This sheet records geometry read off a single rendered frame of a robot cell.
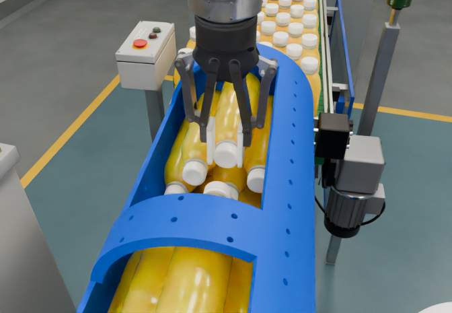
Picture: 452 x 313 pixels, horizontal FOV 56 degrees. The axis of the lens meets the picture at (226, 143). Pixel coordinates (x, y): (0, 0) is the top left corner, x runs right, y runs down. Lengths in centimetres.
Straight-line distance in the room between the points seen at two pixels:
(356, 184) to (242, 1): 82
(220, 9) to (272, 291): 30
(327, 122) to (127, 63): 51
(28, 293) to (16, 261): 12
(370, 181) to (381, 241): 94
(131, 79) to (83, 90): 202
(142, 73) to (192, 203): 66
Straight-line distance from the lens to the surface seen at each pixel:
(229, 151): 63
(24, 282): 122
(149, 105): 125
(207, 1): 48
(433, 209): 237
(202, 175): 68
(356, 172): 118
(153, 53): 108
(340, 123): 102
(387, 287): 199
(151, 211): 50
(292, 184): 57
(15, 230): 112
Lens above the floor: 159
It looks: 40 degrees down
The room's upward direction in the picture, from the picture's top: straight up
